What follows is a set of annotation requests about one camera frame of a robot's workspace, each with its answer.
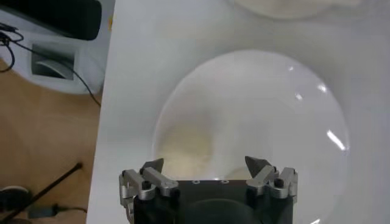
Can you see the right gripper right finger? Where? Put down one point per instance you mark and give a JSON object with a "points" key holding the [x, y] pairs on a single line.
{"points": [[262, 179]]}

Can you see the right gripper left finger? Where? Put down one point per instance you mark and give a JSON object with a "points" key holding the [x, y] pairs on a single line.
{"points": [[160, 181]]}

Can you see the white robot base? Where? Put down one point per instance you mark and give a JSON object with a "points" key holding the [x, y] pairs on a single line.
{"points": [[88, 64]]}

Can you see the white round plate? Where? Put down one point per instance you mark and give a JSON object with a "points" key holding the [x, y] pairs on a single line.
{"points": [[274, 106]]}

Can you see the black floor rod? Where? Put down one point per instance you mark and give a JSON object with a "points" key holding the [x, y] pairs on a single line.
{"points": [[51, 185]]}

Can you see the grey floor power adapter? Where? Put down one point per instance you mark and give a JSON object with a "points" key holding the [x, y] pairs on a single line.
{"points": [[41, 210]]}

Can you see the dark round floor object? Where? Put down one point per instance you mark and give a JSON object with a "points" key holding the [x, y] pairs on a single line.
{"points": [[13, 198]]}

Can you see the cream electric cooking pot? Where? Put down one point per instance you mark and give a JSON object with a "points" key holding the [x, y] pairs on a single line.
{"points": [[289, 7]]}

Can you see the black robot chassis part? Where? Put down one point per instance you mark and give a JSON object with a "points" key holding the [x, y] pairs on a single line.
{"points": [[55, 16]]}

